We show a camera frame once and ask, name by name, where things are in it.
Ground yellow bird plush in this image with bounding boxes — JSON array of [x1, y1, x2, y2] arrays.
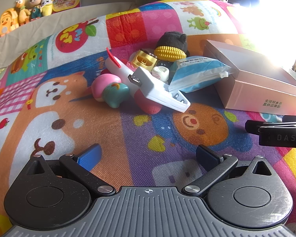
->
[[15, 0, 31, 26]]

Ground black round object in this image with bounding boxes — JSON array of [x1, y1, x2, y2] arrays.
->
[[156, 60, 173, 70]]

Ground pink peach toy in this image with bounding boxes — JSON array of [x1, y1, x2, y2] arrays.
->
[[92, 74, 122, 103]]

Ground pink cardboard box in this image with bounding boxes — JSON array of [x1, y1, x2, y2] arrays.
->
[[203, 39, 296, 115]]

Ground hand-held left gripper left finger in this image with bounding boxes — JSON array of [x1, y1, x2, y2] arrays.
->
[[22, 144, 117, 197]]

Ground blue white striped packet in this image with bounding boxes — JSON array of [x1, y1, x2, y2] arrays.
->
[[168, 57, 235, 93]]

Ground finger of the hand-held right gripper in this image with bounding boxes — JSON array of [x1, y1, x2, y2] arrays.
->
[[245, 115, 296, 135], [259, 126, 296, 147]]

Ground yellow ribbed corn toy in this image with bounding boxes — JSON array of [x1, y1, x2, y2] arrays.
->
[[154, 46, 186, 62]]

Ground baby doll in green overalls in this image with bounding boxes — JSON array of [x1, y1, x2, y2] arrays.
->
[[28, 0, 43, 21]]

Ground small white jar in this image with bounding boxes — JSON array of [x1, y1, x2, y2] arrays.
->
[[152, 66, 169, 83]]

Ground teal toy figure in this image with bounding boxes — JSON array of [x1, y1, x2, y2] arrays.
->
[[102, 83, 131, 108]]

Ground banana plush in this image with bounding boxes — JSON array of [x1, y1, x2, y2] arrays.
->
[[41, 0, 53, 17]]

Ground gold pudding toy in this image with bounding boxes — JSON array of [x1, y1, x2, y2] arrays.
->
[[129, 49, 159, 70]]

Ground black plush toy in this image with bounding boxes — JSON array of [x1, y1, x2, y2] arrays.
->
[[155, 31, 190, 62]]

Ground orange duck plush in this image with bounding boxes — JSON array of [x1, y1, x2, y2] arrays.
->
[[0, 8, 20, 42]]

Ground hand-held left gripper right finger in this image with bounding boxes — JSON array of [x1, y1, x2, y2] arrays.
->
[[184, 145, 274, 198]]

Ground white toy rocket red fin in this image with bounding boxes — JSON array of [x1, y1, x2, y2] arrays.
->
[[106, 48, 163, 115]]

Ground white grey plug adapter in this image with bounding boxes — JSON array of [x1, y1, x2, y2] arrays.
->
[[127, 67, 191, 114]]

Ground colourful cartoon play mat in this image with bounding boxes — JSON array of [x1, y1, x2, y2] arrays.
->
[[0, 0, 296, 237]]

